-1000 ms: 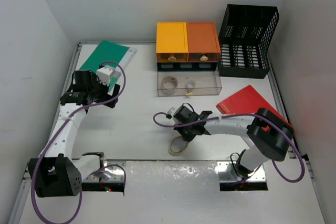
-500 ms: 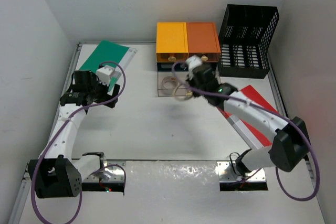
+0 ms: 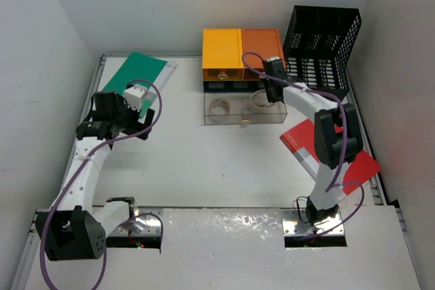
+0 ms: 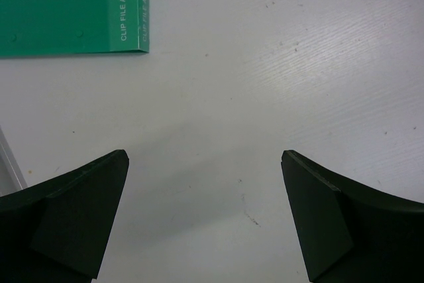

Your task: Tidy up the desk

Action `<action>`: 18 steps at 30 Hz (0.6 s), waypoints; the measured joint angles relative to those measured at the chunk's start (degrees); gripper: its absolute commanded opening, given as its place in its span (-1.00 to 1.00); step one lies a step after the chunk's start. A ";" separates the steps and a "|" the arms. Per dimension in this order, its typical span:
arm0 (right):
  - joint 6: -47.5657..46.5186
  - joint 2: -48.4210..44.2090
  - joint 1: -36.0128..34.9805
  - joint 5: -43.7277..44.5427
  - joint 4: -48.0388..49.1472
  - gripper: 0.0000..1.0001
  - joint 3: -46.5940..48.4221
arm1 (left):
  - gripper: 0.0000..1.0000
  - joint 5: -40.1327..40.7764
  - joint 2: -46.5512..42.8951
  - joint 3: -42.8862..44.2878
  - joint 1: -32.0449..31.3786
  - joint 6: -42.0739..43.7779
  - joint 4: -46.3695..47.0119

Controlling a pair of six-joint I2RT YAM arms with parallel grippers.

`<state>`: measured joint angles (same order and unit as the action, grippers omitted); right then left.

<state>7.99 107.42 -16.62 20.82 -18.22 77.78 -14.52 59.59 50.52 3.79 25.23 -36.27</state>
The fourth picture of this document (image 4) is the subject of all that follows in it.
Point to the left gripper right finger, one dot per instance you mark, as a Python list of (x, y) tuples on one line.
[(350, 232)]

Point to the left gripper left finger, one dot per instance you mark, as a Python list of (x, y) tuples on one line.
[(58, 230)]

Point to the green clip file folder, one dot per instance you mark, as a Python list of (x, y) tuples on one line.
[(63, 27)]

